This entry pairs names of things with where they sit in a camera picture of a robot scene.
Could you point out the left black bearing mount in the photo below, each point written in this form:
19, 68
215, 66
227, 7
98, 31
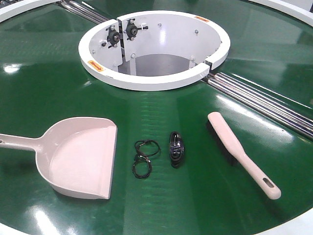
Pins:
113, 36

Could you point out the pink hand brush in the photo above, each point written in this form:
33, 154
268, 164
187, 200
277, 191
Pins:
234, 147

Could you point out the left steel roller strip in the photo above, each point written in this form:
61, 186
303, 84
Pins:
82, 11

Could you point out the white rim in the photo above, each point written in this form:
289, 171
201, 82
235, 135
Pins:
14, 9
288, 8

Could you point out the pink plastic dustpan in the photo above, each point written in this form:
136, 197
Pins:
75, 155

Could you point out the orange warning label rear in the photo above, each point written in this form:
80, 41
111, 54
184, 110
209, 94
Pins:
202, 19

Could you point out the black bearing mount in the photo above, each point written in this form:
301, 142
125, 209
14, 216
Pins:
113, 36
132, 29

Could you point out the white outer rim left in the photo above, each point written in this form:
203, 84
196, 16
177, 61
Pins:
14, 9

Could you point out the right black bearing mount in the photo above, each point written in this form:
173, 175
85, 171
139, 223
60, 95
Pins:
132, 29

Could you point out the orange warning label front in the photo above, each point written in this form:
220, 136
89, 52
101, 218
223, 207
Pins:
96, 66

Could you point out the white outer rim right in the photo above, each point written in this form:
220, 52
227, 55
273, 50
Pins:
288, 8

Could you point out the orange warning label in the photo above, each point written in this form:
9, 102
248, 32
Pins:
202, 19
96, 66

